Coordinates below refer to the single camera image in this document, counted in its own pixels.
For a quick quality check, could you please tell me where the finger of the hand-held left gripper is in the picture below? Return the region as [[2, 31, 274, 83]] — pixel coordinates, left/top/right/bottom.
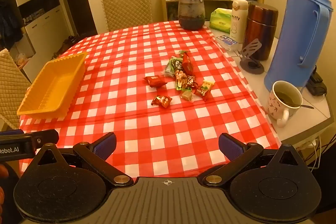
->
[[0, 129, 25, 136], [31, 130, 59, 148]]

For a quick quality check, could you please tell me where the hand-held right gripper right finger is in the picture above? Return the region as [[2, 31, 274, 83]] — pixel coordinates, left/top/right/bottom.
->
[[198, 133, 306, 187]]

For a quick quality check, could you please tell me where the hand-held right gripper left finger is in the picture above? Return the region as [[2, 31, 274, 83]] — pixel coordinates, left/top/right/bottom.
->
[[31, 132, 134, 187]]

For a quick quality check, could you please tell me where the yellow plastic tray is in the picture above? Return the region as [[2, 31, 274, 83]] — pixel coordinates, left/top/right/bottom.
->
[[16, 52, 88, 119]]

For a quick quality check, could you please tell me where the red yellow snack packet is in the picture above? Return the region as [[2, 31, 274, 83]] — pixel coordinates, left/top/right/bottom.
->
[[194, 80, 216, 102]]

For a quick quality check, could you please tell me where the beige candy clear wrapper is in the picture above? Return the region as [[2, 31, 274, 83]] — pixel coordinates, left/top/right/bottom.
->
[[179, 90, 196, 102]]

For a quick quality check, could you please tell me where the small red brown candy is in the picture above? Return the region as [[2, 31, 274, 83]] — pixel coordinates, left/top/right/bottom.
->
[[187, 76, 200, 88]]

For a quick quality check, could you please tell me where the large red snack packet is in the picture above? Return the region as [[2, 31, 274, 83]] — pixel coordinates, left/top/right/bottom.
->
[[181, 52, 195, 75]]

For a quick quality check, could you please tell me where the person's left hand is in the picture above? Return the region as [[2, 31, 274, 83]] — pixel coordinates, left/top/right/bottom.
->
[[0, 164, 8, 214]]

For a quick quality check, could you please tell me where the red checkered tablecloth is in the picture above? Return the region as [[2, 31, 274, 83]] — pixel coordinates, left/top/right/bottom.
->
[[18, 20, 282, 178]]

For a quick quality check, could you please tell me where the quilted beige chair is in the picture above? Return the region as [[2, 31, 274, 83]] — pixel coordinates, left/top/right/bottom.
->
[[100, 0, 153, 32], [0, 48, 32, 130]]

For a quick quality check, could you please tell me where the white patterned mug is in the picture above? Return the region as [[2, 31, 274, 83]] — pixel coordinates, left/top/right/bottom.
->
[[267, 80, 303, 128]]

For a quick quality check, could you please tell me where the grey phone stand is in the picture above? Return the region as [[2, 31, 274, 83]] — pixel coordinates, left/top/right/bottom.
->
[[238, 38, 265, 74]]

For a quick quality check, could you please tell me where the metal spoon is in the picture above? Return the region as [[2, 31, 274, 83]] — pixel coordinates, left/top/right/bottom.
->
[[286, 98, 315, 110]]

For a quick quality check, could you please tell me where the row of shoes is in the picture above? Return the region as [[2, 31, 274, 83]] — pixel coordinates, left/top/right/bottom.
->
[[51, 35, 79, 60]]

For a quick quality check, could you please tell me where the blue white box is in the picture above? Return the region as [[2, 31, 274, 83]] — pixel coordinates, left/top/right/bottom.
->
[[215, 34, 240, 52]]

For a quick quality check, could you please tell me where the black power adapter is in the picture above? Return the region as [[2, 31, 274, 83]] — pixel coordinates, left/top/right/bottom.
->
[[307, 70, 328, 96]]

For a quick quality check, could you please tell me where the dark hanging coat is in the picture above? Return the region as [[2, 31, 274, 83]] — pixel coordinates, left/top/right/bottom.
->
[[0, 0, 24, 43]]

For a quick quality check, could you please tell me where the blue thermos flask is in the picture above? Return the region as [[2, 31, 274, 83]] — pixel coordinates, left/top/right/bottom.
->
[[264, 0, 334, 94]]

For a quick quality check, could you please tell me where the brown metal thermos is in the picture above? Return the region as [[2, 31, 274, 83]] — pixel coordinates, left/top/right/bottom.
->
[[242, 1, 279, 61]]

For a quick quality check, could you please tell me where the white insulated bottle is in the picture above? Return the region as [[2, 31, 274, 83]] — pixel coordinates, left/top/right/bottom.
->
[[230, 0, 249, 44]]

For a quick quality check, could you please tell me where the green tissue pack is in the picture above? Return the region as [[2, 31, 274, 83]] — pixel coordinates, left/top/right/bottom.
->
[[209, 7, 234, 31]]

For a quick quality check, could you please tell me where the glass jar dark liquid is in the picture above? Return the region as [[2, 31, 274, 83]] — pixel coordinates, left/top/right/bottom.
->
[[178, 0, 206, 31]]

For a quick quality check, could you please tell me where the wooden shelf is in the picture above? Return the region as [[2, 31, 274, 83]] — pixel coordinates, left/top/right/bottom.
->
[[158, 0, 265, 22]]

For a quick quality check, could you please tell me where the white cable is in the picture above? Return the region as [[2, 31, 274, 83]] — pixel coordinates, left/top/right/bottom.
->
[[297, 135, 322, 169]]

